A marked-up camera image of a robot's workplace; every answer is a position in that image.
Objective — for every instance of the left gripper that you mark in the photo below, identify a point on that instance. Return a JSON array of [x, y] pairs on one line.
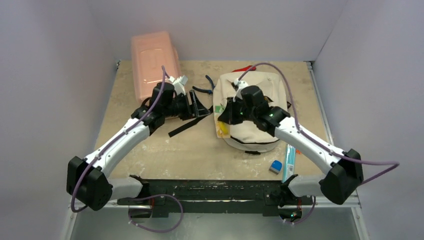
[[200, 110]]

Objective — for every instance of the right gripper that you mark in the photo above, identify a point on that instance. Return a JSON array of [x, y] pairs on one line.
[[230, 116]]

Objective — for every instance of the banana eraser blister pack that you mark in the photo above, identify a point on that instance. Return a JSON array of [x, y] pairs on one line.
[[222, 129]]

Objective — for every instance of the cream canvas backpack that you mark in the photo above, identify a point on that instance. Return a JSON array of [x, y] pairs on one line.
[[265, 90]]

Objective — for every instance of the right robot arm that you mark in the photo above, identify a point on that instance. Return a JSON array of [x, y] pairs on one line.
[[342, 169]]

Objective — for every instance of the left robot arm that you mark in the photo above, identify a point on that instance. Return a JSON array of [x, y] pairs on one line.
[[87, 178]]

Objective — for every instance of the blue pencil pack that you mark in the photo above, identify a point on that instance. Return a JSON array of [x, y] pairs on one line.
[[289, 162]]

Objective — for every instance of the blue grey eraser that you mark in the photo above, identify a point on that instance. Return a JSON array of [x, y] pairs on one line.
[[276, 167]]

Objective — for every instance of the pink plastic storage box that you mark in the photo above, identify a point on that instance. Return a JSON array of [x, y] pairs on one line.
[[149, 52]]

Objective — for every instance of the blue handled pliers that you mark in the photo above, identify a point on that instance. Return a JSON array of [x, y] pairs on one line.
[[206, 90]]

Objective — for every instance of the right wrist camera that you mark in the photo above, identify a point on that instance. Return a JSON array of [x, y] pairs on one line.
[[238, 85]]

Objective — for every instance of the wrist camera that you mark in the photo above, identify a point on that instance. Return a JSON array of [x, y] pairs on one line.
[[238, 85], [179, 84]]

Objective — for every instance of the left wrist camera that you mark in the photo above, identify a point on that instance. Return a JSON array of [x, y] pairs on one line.
[[179, 84]]

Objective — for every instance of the red handled utility knife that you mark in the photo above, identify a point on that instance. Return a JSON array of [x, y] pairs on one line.
[[249, 67]]

